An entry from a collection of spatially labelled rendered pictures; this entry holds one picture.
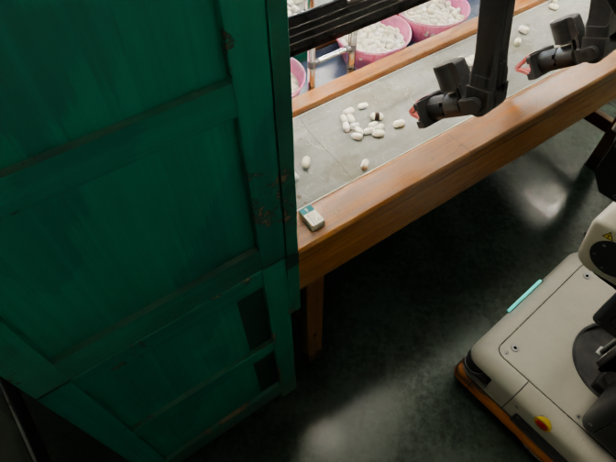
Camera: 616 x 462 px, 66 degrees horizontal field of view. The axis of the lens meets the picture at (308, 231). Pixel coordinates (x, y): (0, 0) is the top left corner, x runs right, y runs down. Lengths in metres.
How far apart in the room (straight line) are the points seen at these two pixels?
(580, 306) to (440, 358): 0.50
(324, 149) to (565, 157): 1.58
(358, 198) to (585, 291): 0.92
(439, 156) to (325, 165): 0.31
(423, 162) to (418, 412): 0.88
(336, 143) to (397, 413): 0.94
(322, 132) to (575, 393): 1.05
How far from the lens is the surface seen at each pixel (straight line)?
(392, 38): 1.81
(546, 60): 1.52
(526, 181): 2.48
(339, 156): 1.33
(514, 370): 1.60
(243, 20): 0.62
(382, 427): 1.74
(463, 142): 1.39
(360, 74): 1.58
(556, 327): 1.72
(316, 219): 1.12
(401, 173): 1.27
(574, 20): 1.47
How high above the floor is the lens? 1.67
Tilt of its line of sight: 54 degrees down
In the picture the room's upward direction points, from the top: 1 degrees counter-clockwise
